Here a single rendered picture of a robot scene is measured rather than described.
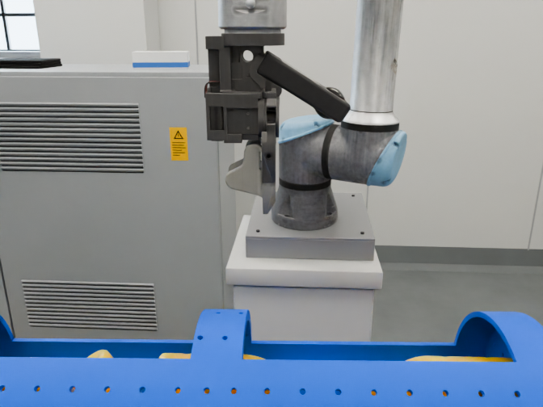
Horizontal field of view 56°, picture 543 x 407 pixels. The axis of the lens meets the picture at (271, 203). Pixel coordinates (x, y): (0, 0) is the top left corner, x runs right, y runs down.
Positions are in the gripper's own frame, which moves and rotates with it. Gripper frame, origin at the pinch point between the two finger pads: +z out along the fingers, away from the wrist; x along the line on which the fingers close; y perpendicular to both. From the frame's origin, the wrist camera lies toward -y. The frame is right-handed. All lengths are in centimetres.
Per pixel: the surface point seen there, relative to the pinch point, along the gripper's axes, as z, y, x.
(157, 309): 108, 58, -156
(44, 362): 18.9, 28.1, 6.5
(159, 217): 60, 53, -156
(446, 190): 84, -116, -275
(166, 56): -10, 49, -172
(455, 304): 141, -111, -221
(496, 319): 17.4, -31.0, -2.1
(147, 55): -10, 57, -171
